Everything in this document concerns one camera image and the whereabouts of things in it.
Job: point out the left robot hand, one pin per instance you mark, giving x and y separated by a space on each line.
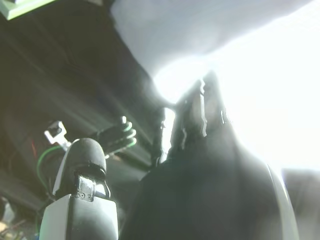
200 187

